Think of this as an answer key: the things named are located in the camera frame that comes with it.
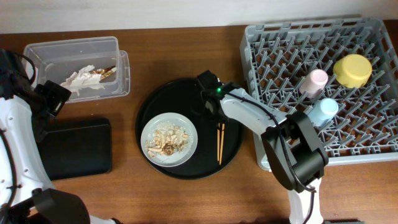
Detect blue cup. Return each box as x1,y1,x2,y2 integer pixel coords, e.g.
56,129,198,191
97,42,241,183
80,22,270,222
308,98,339,127

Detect pink cup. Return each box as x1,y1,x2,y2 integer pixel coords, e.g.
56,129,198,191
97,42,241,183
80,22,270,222
299,69,328,98

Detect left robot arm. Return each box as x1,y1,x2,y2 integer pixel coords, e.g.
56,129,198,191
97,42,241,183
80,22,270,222
1,80,118,223

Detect grey dishwasher rack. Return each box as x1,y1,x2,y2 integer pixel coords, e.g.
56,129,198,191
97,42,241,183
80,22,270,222
240,18,397,166

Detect food scraps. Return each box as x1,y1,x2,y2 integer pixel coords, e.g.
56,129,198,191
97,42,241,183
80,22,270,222
145,121,190,157

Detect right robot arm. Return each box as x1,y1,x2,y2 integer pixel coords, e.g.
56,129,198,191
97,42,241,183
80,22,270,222
201,85,329,223

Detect yellow bowl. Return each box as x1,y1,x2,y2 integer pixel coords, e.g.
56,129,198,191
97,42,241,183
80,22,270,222
333,54,373,88

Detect round black tray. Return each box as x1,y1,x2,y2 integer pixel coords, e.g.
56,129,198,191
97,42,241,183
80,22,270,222
136,78,244,180

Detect wooden chopstick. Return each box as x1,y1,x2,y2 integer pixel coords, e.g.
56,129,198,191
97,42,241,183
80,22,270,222
217,123,221,162
218,123,225,165

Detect white tissue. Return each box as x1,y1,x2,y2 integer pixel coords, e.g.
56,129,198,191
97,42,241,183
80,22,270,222
74,65,104,90
60,72,91,94

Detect gold foil wrapper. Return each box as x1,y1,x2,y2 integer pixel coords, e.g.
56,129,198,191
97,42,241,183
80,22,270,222
90,65,117,80

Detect black rectangular tray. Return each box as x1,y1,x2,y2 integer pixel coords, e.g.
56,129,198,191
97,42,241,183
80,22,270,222
37,118,113,180

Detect grey plate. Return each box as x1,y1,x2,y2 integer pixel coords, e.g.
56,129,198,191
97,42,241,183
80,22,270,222
139,113,198,167

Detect clear plastic waste bin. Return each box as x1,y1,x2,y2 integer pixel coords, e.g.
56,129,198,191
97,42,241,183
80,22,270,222
24,36,131,103

